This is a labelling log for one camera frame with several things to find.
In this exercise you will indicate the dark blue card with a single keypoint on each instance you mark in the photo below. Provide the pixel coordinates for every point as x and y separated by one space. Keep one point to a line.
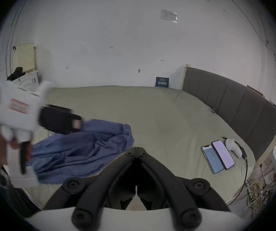
162 82

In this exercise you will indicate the smartphone with blue screen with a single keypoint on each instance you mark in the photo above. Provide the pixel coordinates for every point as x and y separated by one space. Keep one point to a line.
212 159

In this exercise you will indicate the smartphone with white screen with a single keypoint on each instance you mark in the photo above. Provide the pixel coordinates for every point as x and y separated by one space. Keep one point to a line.
223 154

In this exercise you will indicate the grey padded headboard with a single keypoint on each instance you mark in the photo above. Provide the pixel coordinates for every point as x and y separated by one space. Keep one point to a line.
234 105

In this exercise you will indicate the white hand controller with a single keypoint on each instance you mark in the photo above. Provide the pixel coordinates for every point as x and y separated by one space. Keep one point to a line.
231 147

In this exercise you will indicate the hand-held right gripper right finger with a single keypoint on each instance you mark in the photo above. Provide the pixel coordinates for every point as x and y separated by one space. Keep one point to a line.
176 191

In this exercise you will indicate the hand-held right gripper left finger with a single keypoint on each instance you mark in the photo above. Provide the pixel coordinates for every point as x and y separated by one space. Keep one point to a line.
92 191

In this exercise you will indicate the white washing machine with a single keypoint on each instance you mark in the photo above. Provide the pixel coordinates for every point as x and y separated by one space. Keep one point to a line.
30 77

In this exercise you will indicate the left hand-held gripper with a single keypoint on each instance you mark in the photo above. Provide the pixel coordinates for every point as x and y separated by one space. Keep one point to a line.
15 105

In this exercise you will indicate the dark blue shirt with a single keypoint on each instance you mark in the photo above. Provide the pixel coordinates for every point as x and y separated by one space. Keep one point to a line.
80 150

